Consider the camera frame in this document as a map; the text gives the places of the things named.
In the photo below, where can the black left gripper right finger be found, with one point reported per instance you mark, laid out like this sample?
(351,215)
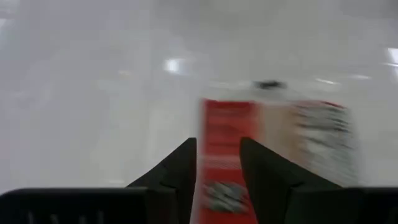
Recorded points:
(267,177)

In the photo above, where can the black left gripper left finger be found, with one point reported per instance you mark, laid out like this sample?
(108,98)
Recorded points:
(177,174)

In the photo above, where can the red popcorn bag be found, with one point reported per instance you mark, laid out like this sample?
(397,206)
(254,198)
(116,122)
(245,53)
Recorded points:
(224,124)

